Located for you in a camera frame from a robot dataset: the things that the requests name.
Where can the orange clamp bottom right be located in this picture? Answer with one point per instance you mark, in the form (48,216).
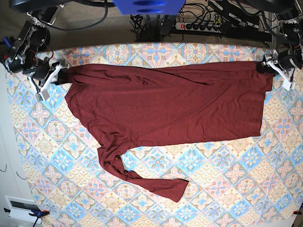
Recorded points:
(297,212)

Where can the patterned colourful tablecloth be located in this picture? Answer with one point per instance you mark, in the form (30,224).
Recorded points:
(235,183)

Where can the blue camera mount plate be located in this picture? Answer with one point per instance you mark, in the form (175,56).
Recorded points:
(149,7)

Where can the white power strip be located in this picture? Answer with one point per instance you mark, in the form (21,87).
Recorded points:
(182,26)

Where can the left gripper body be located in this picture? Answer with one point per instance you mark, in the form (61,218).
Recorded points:
(285,59)

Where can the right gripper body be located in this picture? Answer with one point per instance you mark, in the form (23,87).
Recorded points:
(42,72)

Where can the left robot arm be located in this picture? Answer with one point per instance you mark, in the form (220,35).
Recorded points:
(289,16)

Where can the white wall socket box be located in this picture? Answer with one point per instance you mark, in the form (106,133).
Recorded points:
(23,204)

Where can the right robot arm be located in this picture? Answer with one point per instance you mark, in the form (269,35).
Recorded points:
(21,55)

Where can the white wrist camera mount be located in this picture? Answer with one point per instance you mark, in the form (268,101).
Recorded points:
(282,74)
(41,90)

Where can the maroon long-sleeve t-shirt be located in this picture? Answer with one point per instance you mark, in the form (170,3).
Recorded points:
(127,107)

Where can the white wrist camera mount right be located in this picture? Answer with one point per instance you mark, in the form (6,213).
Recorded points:
(41,90)

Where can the orange black clamp bottom left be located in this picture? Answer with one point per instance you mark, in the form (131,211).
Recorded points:
(38,214)

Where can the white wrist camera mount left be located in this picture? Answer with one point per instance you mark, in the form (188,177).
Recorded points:
(282,74)

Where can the red black clamp left edge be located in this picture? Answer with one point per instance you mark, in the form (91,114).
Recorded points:
(5,48)

